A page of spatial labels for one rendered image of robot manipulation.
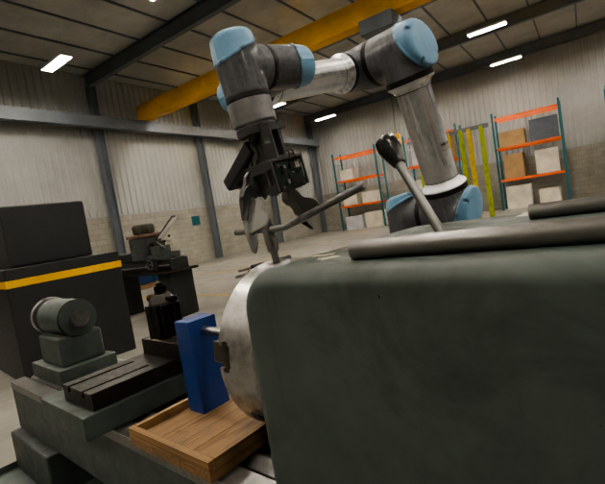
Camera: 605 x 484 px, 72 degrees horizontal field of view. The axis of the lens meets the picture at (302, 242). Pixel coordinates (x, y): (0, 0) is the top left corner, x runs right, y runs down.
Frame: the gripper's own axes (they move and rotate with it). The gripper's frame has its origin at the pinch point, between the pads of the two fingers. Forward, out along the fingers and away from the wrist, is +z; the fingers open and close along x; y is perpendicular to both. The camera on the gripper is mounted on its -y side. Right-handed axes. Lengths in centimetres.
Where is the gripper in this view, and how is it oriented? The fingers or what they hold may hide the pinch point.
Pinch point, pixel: (282, 240)
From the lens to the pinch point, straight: 74.9
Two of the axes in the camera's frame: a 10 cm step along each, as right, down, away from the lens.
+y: 6.6, -0.8, -7.5
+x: 7.0, -3.1, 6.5
